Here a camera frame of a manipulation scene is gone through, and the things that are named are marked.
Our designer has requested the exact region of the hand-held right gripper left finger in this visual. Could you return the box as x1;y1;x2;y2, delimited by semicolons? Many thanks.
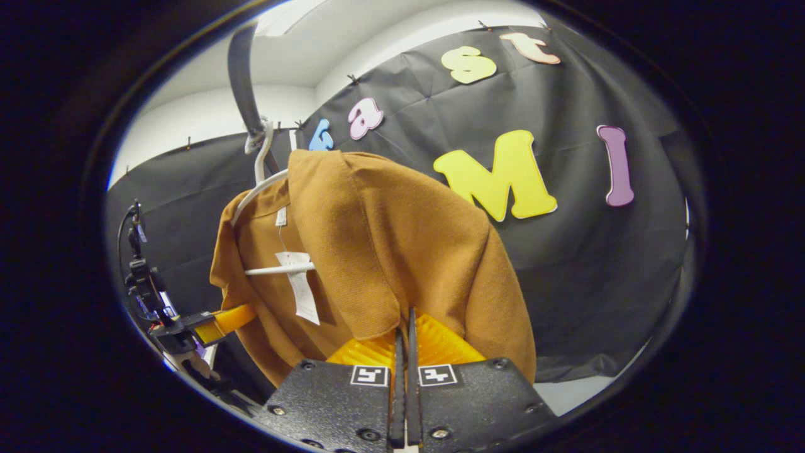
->
252;327;405;451

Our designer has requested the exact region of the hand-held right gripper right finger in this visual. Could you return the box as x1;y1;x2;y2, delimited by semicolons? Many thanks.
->
406;307;559;449

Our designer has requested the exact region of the brown shirt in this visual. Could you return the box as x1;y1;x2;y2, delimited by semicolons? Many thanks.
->
209;149;537;388

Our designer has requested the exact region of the white clothes hanger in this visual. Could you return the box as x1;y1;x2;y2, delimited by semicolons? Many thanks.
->
230;118;316;277

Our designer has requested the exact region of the black clothes rack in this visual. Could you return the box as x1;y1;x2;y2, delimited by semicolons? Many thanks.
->
228;25;280;177

